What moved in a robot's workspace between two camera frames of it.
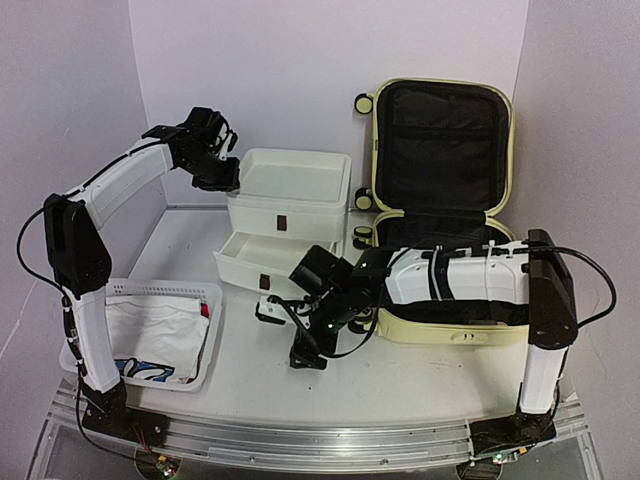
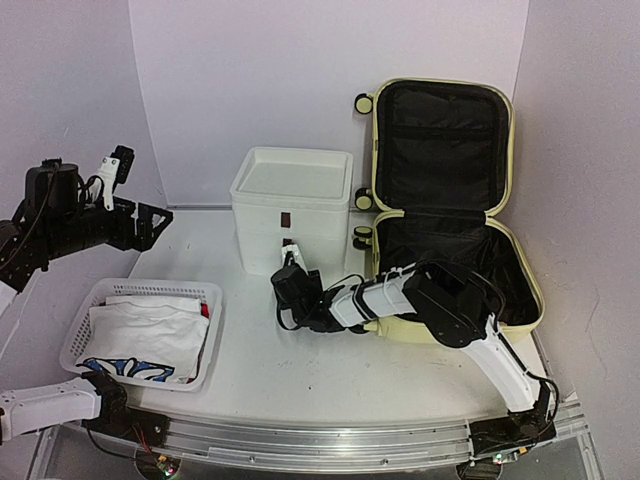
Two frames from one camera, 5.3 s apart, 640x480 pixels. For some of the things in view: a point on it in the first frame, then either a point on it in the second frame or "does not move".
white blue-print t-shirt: x=157 y=339 does not move
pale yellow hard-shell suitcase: x=443 y=175 does not move
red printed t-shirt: x=205 y=310 does not move
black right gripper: x=311 y=358 → x=283 y=305
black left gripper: x=232 y=182 → x=141 y=240
